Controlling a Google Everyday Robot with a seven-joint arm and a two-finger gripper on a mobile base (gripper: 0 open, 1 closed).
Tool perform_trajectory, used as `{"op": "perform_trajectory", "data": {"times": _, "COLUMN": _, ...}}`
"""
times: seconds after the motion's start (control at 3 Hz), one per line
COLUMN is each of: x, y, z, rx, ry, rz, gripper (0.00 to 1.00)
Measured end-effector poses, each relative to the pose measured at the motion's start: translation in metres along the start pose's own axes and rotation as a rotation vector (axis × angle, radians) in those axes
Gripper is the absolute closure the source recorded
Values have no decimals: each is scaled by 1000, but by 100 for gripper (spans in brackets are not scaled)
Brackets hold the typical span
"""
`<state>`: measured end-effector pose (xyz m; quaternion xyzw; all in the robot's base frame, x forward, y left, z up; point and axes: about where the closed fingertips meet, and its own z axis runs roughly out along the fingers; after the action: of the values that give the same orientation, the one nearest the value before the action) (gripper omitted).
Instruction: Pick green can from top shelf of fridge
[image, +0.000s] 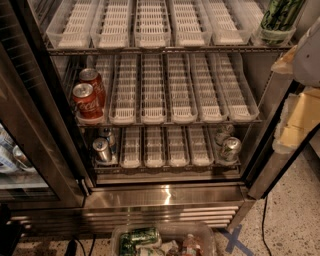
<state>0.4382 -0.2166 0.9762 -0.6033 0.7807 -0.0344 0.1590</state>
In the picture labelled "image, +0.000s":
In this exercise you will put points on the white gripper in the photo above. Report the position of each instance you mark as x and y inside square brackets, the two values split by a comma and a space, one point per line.
[308, 64]

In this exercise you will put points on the middle shelf tray six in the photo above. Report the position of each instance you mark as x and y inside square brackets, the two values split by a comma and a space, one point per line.
[240, 101]

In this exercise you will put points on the rear silver green can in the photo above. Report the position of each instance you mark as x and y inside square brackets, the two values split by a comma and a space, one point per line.
[223, 132]

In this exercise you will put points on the silver green can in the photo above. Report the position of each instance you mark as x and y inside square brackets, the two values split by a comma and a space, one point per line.
[230, 149]
[223, 132]

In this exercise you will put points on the steel fridge door right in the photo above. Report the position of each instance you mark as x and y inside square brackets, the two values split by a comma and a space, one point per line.
[275, 168]

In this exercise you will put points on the middle shelf tray five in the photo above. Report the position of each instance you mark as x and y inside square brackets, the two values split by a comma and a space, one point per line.
[210, 103]

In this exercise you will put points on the shelf tray five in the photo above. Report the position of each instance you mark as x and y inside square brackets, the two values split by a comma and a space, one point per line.
[210, 103]
[229, 21]
[200, 147]

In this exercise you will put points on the front silver green can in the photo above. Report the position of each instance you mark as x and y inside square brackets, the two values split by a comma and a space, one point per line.
[230, 149]

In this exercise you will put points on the top shelf tray five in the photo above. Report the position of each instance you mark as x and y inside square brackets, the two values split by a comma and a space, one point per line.
[229, 21]

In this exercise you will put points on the middle shelf tray four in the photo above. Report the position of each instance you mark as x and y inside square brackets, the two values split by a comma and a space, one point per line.
[181, 95]

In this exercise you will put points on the shelf tray four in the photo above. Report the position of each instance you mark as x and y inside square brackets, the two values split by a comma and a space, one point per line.
[190, 23]
[177, 149]
[181, 95]

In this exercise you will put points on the bottom shelf tray five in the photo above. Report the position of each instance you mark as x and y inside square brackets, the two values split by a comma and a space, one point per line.
[200, 147]

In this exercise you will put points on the top shelf tray four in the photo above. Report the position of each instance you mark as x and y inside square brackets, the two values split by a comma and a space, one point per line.
[190, 23]

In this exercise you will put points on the steel fridge cabinet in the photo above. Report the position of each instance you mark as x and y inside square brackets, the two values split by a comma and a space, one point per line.
[216, 194]

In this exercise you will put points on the bottom shelf tray four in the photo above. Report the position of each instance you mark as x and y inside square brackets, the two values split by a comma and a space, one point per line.
[177, 149]

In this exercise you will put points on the middle shelf tray three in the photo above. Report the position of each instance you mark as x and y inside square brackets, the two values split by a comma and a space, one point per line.
[153, 101]

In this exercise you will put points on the shelf tray three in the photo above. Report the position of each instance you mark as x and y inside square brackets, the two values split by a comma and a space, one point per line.
[152, 28]
[154, 148]
[153, 101]

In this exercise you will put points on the bottom shelf tray three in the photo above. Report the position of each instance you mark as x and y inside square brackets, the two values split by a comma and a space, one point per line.
[154, 148]

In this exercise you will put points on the top shelf tray three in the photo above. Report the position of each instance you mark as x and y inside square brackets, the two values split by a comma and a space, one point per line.
[152, 28]

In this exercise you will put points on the bottom shelf tray two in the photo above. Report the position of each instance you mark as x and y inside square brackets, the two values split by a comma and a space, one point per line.
[130, 148]

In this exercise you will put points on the shelf tray two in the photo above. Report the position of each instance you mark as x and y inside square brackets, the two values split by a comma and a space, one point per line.
[123, 99]
[111, 25]
[130, 148]

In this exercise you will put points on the middle shelf tray two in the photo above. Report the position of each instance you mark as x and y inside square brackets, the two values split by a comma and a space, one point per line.
[123, 99]

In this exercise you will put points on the middle shelf tray one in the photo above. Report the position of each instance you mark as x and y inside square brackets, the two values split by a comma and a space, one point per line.
[104, 65]

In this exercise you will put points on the shelf tray one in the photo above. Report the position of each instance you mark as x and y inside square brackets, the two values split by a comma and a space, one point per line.
[71, 24]
[104, 65]

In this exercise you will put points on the rear silver blue can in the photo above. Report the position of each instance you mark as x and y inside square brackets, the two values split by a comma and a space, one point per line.
[108, 134]

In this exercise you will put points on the silver blue can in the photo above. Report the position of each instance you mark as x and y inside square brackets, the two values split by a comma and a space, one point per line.
[101, 147]
[108, 134]

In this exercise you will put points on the top shelf tray two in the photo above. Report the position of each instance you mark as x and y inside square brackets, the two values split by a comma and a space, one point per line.
[111, 25]

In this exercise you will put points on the front silver blue can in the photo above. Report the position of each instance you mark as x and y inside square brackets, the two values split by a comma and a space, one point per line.
[101, 147]

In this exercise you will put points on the front red cola can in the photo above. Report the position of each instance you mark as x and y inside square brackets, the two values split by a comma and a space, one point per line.
[87, 102]

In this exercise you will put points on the red cola can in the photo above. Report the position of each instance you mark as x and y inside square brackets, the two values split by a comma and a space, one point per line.
[87, 102]
[93, 77]

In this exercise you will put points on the rear red cola can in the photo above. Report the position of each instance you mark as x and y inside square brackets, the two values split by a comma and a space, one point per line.
[93, 77]

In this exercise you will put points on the green can in bin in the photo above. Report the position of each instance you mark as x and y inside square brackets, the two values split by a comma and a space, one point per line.
[131, 241]

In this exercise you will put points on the top shelf tray one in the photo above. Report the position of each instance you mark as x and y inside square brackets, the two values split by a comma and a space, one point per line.
[71, 24]

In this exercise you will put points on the glass fridge door left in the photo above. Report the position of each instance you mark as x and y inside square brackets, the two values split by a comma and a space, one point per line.
[42, 167]

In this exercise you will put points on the clear plastic floor bin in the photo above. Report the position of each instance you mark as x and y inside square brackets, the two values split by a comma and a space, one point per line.
[172, 237]

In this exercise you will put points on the red bottle in bin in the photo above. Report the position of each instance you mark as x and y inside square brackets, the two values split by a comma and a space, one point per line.
[191, 246]

